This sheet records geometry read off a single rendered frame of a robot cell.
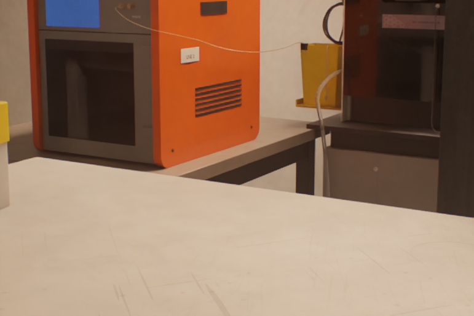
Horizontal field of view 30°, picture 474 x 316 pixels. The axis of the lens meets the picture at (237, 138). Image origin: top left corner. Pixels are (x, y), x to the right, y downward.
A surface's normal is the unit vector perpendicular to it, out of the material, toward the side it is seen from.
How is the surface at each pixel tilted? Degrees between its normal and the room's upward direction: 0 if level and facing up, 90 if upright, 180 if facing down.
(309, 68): 93
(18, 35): 90
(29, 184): 0
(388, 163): 90
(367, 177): 90
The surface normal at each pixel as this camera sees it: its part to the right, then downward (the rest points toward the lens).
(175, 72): 0.86, 0.09
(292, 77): -0.51, 0.16
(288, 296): 0.00, -0.98
